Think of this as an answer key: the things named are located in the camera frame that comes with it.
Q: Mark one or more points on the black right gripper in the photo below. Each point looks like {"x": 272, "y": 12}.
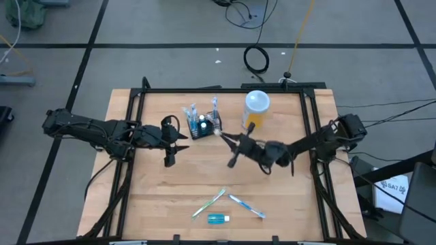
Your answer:
{"x": 252, "y": 149}

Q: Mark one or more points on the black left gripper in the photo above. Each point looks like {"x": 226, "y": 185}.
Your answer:
{"x": 153, "y": 136}

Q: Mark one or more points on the teal mouthwash bottle white cap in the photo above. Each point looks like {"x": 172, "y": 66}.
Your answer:
{"x": 216, "y": 219}
{"x": 201, "y": 117}
{"x": 203, "y": 125}

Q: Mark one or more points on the blue toothbrush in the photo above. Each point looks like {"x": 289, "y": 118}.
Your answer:
{"x": 193, "y": 110}
{"x": 186, "y": 112}
{"x": 247, "y": 206}

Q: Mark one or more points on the white toothbrush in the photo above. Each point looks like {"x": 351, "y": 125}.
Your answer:
{"x": 211, "y": 119}

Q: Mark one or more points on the purple toothbrush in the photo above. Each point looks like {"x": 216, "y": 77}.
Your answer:
{"x": 215, "y": 103}

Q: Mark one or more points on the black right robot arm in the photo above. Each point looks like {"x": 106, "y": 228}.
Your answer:
{"x": 323, "y": 139}

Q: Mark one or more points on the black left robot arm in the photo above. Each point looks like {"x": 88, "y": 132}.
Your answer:
{"x": 85, "y": 127}

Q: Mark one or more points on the white canister with yellow label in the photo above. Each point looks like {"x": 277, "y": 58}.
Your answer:
{"x": 257, "y": 109}

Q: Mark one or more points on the green toothbrush in clear wrapper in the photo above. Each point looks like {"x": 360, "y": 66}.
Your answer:
{"x": 208, "y": 203}

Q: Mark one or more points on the black table edge clamp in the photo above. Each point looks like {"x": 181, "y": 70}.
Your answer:
{"x": 275, "y": 240}
{"x": 176, "y": 239}

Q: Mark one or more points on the white box with lettering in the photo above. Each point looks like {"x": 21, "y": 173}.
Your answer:
{"x": 391, "y": 194}

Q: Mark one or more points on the grey desk foot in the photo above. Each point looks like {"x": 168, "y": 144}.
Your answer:
{"x": 17, "y": 81}

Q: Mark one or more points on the black chair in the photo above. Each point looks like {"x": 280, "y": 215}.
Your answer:
{"x": 419, "y": 204}

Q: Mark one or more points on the green cloth bag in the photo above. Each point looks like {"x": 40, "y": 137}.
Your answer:
{"x": 25, "y": 13}

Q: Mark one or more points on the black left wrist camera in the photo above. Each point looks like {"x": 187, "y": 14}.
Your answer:
{"x": 170, "y": 131}

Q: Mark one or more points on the black aluminium table frame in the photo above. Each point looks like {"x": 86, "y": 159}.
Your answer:
{"x": 204, "y": 90}

